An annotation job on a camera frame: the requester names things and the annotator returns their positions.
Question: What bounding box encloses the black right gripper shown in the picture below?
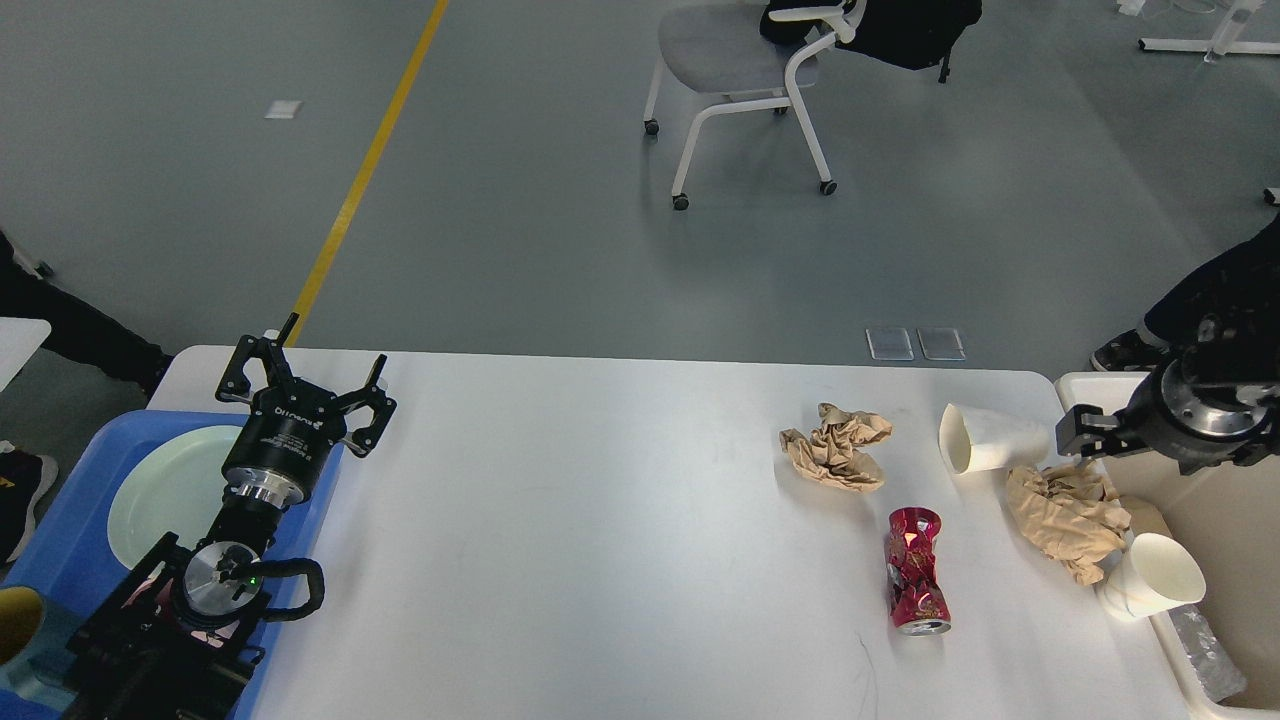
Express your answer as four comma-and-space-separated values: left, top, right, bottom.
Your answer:
1056, 355, 1277, 475

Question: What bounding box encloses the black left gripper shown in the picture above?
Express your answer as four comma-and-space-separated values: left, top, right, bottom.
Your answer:
216, 314, 399, 506

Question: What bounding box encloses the light green plate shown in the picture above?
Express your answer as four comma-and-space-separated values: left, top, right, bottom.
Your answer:
108, 425, 241, 568

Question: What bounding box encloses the brown napkin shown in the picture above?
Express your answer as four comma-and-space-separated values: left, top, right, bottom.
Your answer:
780, 402, 893, 493

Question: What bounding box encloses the aluminium foil sheet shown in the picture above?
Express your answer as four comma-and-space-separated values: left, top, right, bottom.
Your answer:
1167, 603, 1248, 703

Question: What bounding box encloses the teal mug yellow inside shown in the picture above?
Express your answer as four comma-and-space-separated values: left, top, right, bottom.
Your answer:
1, 585, 84, 712

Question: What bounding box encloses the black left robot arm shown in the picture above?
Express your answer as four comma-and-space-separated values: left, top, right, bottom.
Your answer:
63, 314, 397, 719

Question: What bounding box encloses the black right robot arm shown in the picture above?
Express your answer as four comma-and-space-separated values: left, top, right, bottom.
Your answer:
1055, 310, 1279, 477

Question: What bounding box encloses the white paper cup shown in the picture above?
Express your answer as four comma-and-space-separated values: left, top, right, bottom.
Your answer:
1094, 533, 1207, 621
938, 404, 1050, 477

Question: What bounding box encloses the beige plastic bin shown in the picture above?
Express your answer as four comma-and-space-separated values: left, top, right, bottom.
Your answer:
1055, 372, 1280, 714

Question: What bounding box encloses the person black sneakers right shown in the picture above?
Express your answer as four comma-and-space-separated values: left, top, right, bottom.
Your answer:
1091, 217, 1279, 372

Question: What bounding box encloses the person dark clothing left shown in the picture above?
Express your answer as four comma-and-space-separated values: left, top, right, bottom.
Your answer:
1, 234, 173, 565

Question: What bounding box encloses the red small packet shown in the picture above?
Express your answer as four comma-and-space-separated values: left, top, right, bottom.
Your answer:
884, 507, 952, 637

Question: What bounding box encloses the blue plastic tray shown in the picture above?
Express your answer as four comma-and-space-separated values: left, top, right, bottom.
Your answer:
1, 410, 349, 719

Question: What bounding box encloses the white stand base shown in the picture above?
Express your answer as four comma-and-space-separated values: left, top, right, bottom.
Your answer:
1137, 1, 1279, 64

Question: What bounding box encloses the black backpack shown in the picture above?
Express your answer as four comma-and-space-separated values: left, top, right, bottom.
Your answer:
759, 1, 982, 83

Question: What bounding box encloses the white grey office chair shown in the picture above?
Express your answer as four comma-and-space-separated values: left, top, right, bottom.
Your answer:
643, 1, 867, 211

